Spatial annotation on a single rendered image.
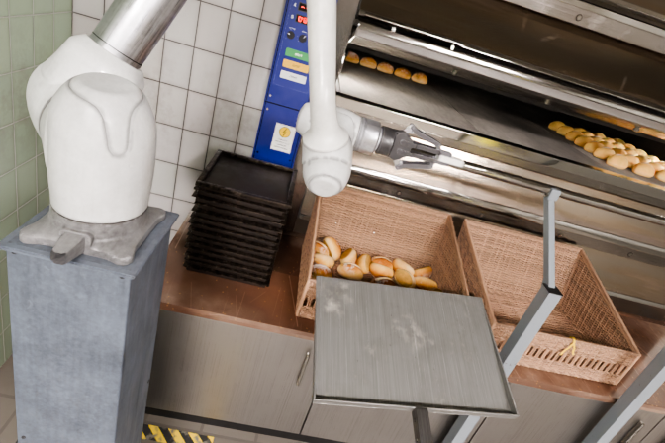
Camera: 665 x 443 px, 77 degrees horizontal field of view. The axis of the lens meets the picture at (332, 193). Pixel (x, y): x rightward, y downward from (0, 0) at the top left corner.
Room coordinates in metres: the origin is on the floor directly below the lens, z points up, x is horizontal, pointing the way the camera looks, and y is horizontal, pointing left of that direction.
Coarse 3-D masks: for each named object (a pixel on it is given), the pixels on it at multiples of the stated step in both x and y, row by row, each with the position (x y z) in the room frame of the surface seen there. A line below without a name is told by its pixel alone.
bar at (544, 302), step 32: (544, 192) 1.23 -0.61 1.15; (576, 192) 1.25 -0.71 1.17; (544, 224) 1.18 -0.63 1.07; (544, 256) 1.11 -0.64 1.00; (544, 288) 1.03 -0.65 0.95; (544, 320) 1.01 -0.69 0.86; (512, 352) 1.00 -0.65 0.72; (640, 384) 1.09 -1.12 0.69; (480, 416) 1.01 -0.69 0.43; (608, 416) 1.10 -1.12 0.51
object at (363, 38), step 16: (368, 32) 1.36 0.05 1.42; (384, 48) 1.46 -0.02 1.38; (400, 48) 1.38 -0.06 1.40; (416, 48) 1.38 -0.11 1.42; (432, 64) 1.50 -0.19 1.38; (448, 64) 1.40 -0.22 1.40; (464, 64) 1.41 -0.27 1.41; (480, 80) 1.55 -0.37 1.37; (496, 80) 1.44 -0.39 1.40; (512, 80) 1.43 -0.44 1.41; (528, 96) 1.60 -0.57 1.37; (544, 96) 1.48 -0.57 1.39; (560, 96) 1.46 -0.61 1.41; (576, 96) 1.47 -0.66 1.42; (576, 112) 1.65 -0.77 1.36; (592, 112) 1.53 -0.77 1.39; (608, 112) 1.48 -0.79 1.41; (624, 112) 1.49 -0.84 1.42; (640, 128) 1.58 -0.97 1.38; (656, 128) 1.51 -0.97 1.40
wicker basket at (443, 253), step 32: (352, 192) 1.49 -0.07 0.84; (320, 224) 1.44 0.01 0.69; (352, 224) 1.46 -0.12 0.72; (384, 224) 1.49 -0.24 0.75; (416, 224) 1.52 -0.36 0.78; (448, 224) 1.52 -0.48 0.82; (384, 256) 1.47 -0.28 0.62; (416, 256) 1.49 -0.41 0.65; (448, 256) 1.41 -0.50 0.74; (448, 288) 1.30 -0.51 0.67
